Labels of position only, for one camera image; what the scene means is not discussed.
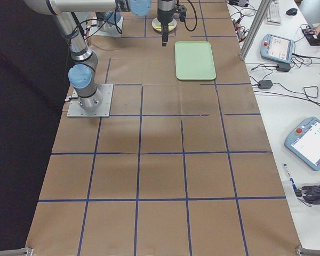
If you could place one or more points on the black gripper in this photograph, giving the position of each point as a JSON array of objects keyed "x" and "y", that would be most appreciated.
[{"x": 165, "y": 15}]

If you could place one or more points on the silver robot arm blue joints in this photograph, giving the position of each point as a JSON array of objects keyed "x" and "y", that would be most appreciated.
[{"x": 62, "y": 14}]

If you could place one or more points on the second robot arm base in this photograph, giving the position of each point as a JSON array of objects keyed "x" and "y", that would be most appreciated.
[{"x": 109, "y": 22}]

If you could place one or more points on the light green tray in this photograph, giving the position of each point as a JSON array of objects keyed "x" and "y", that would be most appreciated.
[{"x": 194, "y": 61}]

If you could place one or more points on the white keyboard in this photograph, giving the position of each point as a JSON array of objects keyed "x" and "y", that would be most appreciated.
[{"x": 273, "y": 16}]

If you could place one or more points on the far teach pendant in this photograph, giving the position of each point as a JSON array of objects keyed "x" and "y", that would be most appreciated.
[{"x": 276, "y": 48}]

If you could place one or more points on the teach pendant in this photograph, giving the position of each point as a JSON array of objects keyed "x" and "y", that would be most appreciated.
[
  {"x": 276, "y": 48},
  {"x": 304, "y": 142}
]

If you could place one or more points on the black power adapter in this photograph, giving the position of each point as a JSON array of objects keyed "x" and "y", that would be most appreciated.
[
  {"x": 265, "y": 84},
  {"x": 283, "y": 67}
]

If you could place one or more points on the black computer mouse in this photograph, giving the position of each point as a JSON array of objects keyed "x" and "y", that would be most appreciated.
[{"x": 292, "y": 11}]

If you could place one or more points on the brown paper table cover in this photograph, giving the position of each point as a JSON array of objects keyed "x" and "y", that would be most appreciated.
[{"x": 179, "y": 168}]

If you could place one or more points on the near teach pendant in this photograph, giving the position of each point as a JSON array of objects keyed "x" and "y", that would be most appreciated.
[{"x": 304, "y": 142}]

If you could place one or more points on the aluminium frame post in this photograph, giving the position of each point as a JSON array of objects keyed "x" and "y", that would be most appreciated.
[{"x": 256, "y": 23}]

